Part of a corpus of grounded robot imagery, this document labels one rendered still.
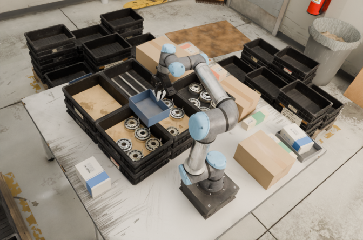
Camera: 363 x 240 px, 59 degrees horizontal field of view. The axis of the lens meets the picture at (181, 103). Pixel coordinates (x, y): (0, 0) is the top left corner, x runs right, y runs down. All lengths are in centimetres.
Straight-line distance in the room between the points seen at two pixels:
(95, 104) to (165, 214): 89
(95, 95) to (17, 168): 108
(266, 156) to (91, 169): 107
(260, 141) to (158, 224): 83
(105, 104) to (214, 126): 107
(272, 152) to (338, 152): 162
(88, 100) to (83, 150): 35
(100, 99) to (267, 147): 117
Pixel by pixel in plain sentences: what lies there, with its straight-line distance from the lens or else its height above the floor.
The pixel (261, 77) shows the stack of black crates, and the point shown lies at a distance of 351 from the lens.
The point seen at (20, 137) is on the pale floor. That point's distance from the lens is 331.
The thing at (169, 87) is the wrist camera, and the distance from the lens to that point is 177.
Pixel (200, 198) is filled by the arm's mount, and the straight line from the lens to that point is 189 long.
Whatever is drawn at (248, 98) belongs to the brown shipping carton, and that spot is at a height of 86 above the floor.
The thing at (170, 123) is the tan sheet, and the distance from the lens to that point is 216.
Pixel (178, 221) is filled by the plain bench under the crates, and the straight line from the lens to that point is 192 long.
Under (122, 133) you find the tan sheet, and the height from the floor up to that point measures 83.
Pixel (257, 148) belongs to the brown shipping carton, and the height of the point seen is 86.
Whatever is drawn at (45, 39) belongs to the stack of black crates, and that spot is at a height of 49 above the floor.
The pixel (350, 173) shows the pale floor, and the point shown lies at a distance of 356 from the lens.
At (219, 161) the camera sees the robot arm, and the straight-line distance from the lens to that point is 176.
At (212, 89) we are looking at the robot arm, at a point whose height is 143.
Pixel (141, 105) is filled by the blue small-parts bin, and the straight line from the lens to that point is 193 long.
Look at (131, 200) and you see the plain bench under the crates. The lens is 196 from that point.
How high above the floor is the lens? 241
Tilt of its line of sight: 43 degrees down
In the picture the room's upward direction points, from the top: 9 degrees clockwise
